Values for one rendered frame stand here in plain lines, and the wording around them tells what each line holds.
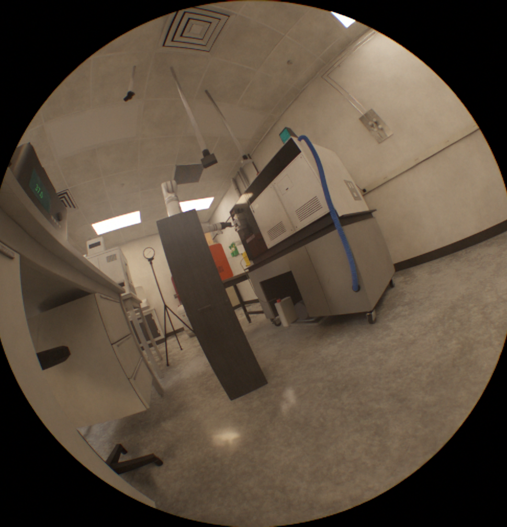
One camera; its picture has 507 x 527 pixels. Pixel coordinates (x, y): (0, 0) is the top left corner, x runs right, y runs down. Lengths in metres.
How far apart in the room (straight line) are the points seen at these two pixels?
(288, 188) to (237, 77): 1.69
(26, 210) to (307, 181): 1.36
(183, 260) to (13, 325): 0.83
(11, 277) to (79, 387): 0.77
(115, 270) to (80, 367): 1.24
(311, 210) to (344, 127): 1.53
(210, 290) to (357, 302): 0.89
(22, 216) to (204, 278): 0.83
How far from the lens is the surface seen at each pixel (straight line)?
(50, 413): 0.41
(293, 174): 1.39
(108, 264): 2.07
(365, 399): 0.81
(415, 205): 2.20
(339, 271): 1.19
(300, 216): 1.36
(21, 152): 0.67
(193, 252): 0.97
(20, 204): 0.44
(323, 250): 1.21
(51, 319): 1.11
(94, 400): 1.10
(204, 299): 0.94
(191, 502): 0.79
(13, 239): 0.47
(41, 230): 0.52
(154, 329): 4.27
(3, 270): 0.42
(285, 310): 1.90
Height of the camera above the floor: 0.61
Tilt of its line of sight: 4 degrees up
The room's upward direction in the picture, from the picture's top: 23 degrees counter-clockwise
